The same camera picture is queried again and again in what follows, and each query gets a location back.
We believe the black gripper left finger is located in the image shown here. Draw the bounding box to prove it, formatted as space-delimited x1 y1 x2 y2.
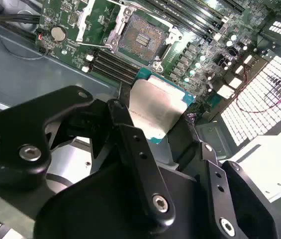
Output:
0 86 176 228

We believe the metal wire locking lever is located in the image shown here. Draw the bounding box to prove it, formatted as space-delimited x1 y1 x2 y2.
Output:
77 41 113 49

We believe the silver CPU chip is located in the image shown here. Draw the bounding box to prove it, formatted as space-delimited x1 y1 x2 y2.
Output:
128 66 196 145

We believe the metal socket cover frame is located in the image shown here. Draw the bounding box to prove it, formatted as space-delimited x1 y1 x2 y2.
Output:
75 0 131 47

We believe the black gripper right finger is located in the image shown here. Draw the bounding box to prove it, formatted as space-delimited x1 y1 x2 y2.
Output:
169 114 280 239

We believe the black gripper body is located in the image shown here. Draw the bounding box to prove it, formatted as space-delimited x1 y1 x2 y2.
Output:
33 160 217 239

